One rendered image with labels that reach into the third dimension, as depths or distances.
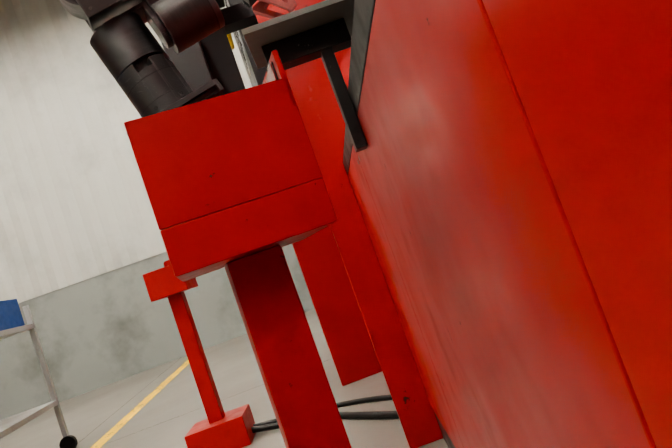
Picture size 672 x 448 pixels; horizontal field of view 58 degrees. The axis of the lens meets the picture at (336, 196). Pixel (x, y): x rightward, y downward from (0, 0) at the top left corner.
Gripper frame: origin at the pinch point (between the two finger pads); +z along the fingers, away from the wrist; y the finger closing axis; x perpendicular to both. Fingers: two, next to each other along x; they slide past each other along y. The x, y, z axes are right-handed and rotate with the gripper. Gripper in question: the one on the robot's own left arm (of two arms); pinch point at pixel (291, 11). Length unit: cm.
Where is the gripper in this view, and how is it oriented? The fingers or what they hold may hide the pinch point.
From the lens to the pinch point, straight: 107.5
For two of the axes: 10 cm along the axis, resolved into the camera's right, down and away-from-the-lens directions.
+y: 0.0, 0.9, 10.0
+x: -6.5, 7.5, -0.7
